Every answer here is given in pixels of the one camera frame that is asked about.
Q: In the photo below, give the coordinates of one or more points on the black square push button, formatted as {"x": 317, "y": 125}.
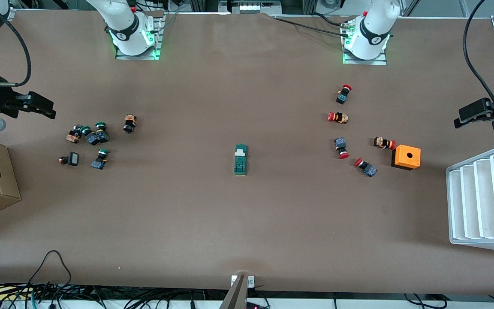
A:
{"x": 73, "y": 159}

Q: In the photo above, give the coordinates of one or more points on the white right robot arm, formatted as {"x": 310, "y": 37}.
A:
{"x": 120, "y": 19}

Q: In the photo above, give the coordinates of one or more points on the metal mount bracket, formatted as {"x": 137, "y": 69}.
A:
{"x": 251, "y": 281}

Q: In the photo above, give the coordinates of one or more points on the yellow label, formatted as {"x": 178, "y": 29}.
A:
{"x": 11, "y": 293}

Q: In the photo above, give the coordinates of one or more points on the brown camera post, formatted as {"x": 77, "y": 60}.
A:
{"x": 235, "y": 296}

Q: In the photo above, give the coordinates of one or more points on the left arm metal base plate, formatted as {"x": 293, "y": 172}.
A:
{"x": 380, "y": 60}

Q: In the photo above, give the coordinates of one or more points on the green circuit board module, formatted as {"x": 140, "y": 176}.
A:
{"x": 240, "y": 161}

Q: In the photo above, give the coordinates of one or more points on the red button orange body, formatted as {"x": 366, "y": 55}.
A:
{"x": 338, "y": 117}
{"x": 384, "y": 143}

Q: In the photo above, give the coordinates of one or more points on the green button blue body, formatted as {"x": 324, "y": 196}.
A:
{"x": 102, "y": 135}
{"x": 100, "y": 159}
{"x": 91, "y": 138}

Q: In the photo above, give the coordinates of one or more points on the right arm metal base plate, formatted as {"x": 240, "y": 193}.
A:
{"x": 155, "y": 43}

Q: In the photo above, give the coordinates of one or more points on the red button blue body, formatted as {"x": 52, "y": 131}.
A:
{"x": 365, "y": 167}
{"x": 343, "y": 95}
{"x": 341, "y": 146}

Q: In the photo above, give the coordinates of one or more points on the white power strip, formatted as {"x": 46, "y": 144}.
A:
{"x": 249, "y": 7}

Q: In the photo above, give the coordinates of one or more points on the white stepped tray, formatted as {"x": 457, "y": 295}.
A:
{"x": 483, "y": 201}

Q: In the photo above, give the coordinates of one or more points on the orange box with hole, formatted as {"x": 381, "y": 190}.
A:
{"x": 406, "y": 157}

